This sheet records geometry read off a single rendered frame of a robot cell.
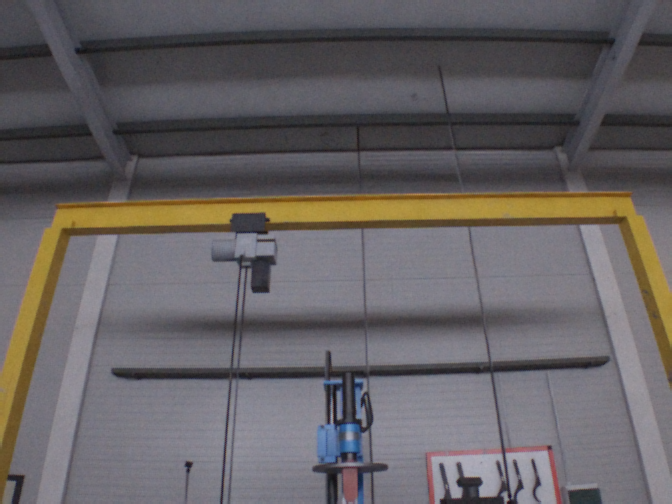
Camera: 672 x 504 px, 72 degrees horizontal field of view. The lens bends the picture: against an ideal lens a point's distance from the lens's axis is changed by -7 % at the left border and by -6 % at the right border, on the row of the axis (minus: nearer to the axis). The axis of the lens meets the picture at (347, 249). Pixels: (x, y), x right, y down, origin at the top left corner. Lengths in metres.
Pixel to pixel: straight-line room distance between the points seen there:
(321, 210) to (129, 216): 1.73
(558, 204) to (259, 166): 4.72
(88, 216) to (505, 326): 4.99
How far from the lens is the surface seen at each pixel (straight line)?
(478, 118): 7.63
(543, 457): 6.35
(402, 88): 7.27
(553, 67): 7.61
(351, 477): 3.74
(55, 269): 4.76
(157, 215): 4.63
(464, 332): 6.50
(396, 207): 4.36
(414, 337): 6.37
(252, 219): 4.24
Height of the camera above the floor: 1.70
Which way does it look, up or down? 30 degrees up
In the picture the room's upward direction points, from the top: 1 degrees counter-clockwise
